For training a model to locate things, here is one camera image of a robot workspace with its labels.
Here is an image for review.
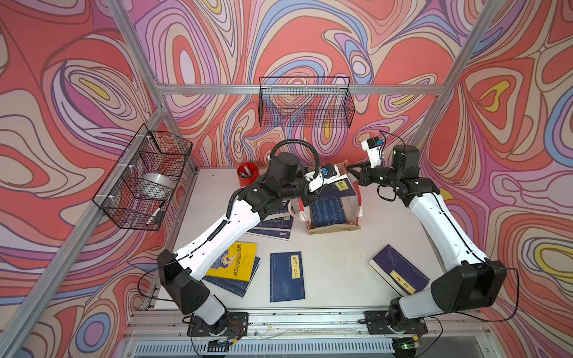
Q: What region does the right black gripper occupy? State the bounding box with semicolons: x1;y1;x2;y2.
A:
346;160;400;187

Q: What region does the blue book yellow label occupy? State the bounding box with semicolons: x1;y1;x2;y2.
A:
310;178;359;228
270;251;306;303

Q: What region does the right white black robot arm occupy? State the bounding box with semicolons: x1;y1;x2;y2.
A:
347;137;509;325

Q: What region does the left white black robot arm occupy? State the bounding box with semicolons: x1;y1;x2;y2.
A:
157;140;326;331

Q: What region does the middle dark blue book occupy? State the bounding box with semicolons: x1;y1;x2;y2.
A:
258;208;293;230

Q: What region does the dark blue book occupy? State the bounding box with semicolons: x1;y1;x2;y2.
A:
258;208;293;230
247;224;292;241

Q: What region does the bottom dark blue book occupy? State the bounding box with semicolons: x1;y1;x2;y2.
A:
247;224;292;241

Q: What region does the red pen holder cup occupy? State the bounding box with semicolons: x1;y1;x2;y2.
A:
237;162;260;188

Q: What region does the yellow cover book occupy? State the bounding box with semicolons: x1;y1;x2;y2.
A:
206;243;258;282

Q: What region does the blue book under yellow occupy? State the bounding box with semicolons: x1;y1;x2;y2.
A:
204;257;261;298

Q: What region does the purple book yellow label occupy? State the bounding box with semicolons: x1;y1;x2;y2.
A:
369;245;430;297

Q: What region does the silver tape roll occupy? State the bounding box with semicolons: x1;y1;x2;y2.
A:
137;172;175;201

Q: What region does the white marker in basket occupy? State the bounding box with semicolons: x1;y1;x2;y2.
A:
146;201;166;226

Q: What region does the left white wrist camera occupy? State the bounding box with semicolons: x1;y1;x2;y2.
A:
304;163;340;186

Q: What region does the back black wire basket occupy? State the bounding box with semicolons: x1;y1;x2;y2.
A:
258;75;355;128

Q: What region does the black wire basket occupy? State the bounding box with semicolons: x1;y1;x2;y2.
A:
92;125;192;231
258;75;355;128

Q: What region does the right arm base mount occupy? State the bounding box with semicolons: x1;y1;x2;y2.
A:
358;298;428;336

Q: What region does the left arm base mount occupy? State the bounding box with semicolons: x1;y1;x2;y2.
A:
187;312;249;340

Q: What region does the left black wire basket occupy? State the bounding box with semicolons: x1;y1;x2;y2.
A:
92;125;192;231

